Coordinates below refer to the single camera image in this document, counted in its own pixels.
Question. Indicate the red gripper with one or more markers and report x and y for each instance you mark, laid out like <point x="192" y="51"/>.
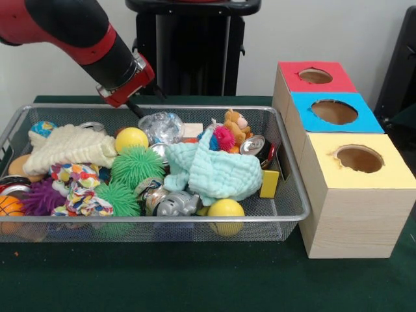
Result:
<point x="130" y="91"/>

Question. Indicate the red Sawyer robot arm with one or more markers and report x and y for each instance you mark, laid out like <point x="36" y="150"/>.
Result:
<point x="71" y="29"/>

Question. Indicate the shallow mesh bin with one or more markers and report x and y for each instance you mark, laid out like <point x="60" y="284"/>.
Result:
<point x="162" y="232"/>

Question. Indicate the wooden box with three holes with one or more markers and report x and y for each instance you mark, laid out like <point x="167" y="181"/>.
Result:
<point x="357" y="221"/>

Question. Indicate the yellow tennis ball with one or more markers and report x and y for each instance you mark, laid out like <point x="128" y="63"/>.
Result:
<point x="131" y="139"/>

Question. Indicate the green spiky rubber ball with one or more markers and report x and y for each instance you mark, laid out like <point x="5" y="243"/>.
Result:
<point x="118" y="200"/>
<point x="138" y="167"/>

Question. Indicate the mint muslin cloth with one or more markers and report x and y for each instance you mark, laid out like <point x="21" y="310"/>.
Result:
<point x="221" y="172"/>

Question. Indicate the colourful patterned cloth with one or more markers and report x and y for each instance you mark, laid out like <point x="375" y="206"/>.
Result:
<point x="81" y="195"/>

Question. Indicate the smooth yellow ball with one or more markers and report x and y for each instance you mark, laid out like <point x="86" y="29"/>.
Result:
<point x="226" y="211"/>

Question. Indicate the purple spiky rubber ball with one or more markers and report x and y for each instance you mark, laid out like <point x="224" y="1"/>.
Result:
<point x="40" y="198"/>

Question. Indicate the small orange basketball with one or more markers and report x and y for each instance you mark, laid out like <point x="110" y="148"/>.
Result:
<point x="11" y="206"/>

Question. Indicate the dark green table cloth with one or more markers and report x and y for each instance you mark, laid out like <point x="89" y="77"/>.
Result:
<point x="195" y="279"/>
<point x="408" y="117"/>

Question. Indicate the black stand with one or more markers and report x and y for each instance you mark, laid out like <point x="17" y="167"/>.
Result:
<point x="399" y="65"/>

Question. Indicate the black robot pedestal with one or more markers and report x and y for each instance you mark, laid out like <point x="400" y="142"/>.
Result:
<point x="195" y="48"/>

